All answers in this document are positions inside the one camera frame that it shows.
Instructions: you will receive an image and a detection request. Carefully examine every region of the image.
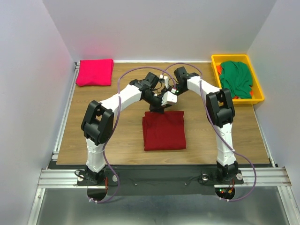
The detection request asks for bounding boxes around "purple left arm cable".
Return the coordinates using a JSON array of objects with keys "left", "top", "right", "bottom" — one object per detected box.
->
[{"left": 88, "top": 66, "right": 179, "bottom": 204}]

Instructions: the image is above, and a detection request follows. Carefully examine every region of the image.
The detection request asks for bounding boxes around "orange t shirt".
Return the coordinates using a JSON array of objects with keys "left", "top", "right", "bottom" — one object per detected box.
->
[{"left": 216, "top": 65, "right": 223, "bottom": 75}]

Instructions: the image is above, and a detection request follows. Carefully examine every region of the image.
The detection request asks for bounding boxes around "folded pink t shirt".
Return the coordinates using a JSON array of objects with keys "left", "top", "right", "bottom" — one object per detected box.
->
[{"left": 75, "top": 59, "right": 114, "bottom": 87}]

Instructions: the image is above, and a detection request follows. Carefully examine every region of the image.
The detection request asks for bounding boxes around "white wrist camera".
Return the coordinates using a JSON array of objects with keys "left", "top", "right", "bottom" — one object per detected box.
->
[
  {"left": 161, "top": 91, "right": 177, "bottom": 106},
  {"left": 159, "top": 74, "right": 170, "bottom": 89}
]

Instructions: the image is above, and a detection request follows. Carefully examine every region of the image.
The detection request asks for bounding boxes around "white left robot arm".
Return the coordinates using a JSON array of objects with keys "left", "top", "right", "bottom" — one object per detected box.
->
[{"left": 75, "top": 72, "right": 173, "bottom": 185}]

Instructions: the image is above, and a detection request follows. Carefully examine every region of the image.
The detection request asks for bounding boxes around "green t shirt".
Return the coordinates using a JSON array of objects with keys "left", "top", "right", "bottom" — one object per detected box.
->
[{"left": 219, "top": 60, "right": 253, "bottom": 99}]

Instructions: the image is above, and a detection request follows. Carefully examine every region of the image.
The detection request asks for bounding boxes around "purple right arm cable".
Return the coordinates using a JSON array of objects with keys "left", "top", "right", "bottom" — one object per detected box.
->
[{"left": 163, "top": 63, "right": 257, "bottom": 203}]

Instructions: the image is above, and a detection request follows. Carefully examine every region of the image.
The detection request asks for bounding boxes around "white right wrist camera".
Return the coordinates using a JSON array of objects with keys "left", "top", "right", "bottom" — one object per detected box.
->
[{"left": 159, "top": 74, "right": 170, "bottom": 89}]

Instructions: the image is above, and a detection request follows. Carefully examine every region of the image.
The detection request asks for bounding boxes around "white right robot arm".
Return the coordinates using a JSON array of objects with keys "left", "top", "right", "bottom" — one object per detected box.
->
[{"left": 174, "top": 67, "right": 238, "bottom": 183}]

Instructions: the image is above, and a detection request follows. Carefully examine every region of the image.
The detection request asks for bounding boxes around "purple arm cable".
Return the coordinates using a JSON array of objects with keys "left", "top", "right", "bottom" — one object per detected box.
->
[
  {"left": 163, "top": 63, "right": 257, "bottom": 203},
  {"left": 88, "top": 66, "right": 179, "bottom": 204}
]

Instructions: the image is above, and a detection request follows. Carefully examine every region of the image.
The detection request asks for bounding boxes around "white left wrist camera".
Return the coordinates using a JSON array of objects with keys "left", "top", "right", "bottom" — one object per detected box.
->
[{"left": 161, "top": 91, "right": 177, "bottom": 106}]

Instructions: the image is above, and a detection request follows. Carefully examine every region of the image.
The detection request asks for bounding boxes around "dark red t shirt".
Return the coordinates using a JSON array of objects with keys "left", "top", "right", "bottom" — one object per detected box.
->
[{"left": 142, "top": 111, "right": 186, "bottom": 151}]

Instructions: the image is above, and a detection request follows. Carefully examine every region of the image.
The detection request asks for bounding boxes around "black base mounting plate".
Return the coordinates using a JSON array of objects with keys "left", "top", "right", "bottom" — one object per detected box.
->
[{"left": 75, "top": 165, "right": 245, "bottom": 203}]

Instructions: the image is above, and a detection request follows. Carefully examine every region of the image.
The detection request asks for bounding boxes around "aluminium frame rail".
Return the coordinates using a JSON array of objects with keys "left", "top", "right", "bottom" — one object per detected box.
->
[{"left": 37, "top": 167, "right": 291, "bottom": 189}]

